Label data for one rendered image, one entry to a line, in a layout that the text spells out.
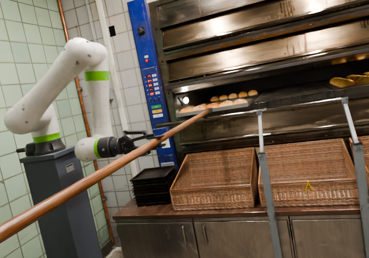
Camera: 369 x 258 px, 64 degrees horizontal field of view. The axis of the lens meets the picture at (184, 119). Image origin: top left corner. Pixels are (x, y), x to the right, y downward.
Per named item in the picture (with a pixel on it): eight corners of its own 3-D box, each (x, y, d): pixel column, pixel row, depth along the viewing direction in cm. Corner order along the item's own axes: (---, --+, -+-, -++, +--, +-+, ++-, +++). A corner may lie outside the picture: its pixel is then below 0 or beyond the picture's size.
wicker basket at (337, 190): (266, 180, 228) (260, 145, 225) (348, 175, 208) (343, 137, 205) (260, 208, 182) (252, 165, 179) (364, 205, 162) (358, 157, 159)
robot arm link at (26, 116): (-10, 122, 126) (70, 28, 118) (15, 117, 142) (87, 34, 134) (12, 143, 126) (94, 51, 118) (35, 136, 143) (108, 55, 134)
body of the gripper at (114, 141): (116, 135, 133) (134, 133, 130) (120, 153, 134) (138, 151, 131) (107, 139, 126) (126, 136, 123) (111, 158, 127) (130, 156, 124)
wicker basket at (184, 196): (191, 185, 247) (185, 153, 245) (260, 180, 229) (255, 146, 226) (172, 212, 202) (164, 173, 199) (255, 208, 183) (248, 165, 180)
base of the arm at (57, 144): (9, 160, 148) (6, 147, 147) (31, 152, 162) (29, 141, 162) (52, 153, 141) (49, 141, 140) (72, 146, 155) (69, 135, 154)
